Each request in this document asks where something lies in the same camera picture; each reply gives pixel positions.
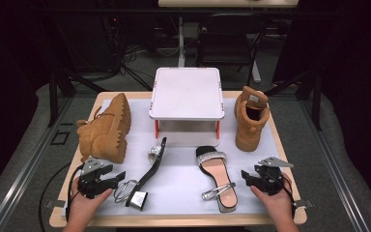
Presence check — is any black chair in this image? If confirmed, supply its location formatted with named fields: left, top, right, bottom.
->
left=196, top=13, right=269, bottom=86

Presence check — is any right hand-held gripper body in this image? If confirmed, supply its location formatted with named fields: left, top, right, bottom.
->
left=253, top=156, right=295, bottom=196

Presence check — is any wooden table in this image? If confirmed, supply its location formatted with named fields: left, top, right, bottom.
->
left=48, top=91, right=307, bottom=228

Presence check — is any tangle of floor cables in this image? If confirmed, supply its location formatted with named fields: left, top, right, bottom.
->
left=119, top=42, right=182, bottom=92

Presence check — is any tan suede boot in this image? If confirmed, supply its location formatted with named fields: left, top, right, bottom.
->
left=234, top=85, right=271, bottom=153
left=75, top=92, right=132, bottom=164

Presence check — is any aluminium floor rail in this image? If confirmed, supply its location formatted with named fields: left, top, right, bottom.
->
left=299, top=99, right=371, bottom=232
left=0, top=96, right=75, bottom=232

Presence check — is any white table mat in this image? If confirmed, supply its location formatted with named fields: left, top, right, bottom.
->
left=61, top=98, right=298, bottom=217

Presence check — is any black metal stand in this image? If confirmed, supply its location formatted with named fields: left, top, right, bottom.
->
left=46, top=64, right=108, bottom=129
left=264, top=69, right=324, bottom=131

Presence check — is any black rhinestone heeled sandal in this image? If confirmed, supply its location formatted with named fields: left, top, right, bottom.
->
left=195, top=145, right=239, bottom=214
left=113, top=136, right=168, bottom=212

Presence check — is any grey tape strip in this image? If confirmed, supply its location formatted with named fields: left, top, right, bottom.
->
left=44, top=199, right=67, bottom=209
left=294, top=199, right=315, bottom=209

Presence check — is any dark curtain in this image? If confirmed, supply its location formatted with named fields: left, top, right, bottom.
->
left=0, top=0, right=51, bottom=202
left=320, top=0, right=371, bottom=209

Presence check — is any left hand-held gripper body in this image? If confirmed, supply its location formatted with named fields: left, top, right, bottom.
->
left=76, top=157, right=112, bottom=200

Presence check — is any person's right hand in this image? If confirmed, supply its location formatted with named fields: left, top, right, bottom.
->
left=250, top=173, right=296, bottom=224

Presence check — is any person's left hand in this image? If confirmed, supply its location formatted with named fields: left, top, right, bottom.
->
left=66, top=177, right=114, bottom=226

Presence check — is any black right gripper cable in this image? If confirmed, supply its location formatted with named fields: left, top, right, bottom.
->
left=279, top=175, right=298, bottom=221

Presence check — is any white desk leg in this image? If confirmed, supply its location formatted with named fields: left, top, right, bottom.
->
left=177, top=15, right=186, bottom=69

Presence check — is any white shoe rack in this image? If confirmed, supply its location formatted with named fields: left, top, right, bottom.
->
left=148, top=67, right=226, bottom=148

